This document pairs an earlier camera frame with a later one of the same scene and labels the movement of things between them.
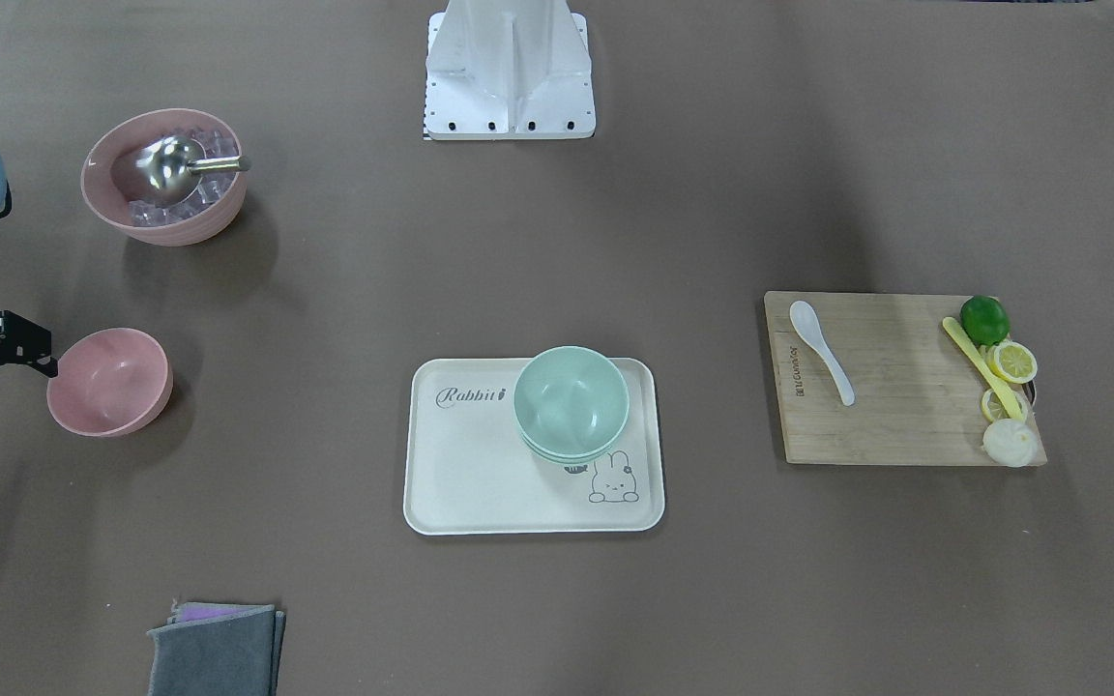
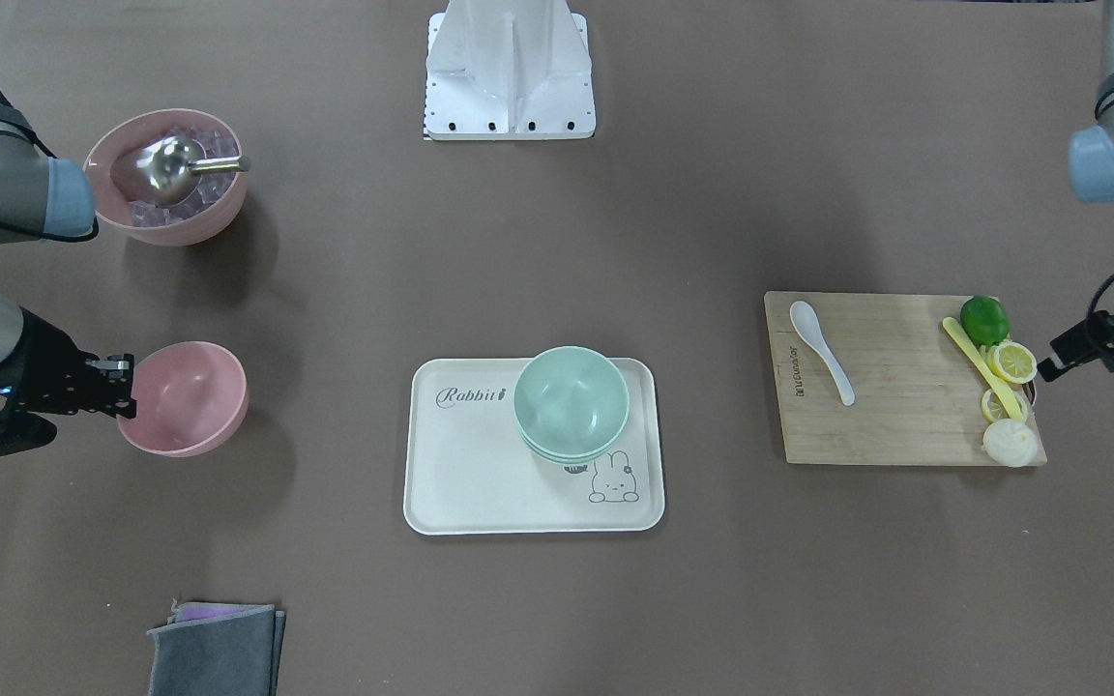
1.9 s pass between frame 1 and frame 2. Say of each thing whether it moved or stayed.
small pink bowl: moved
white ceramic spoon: stayed
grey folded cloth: stayed
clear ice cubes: stayed
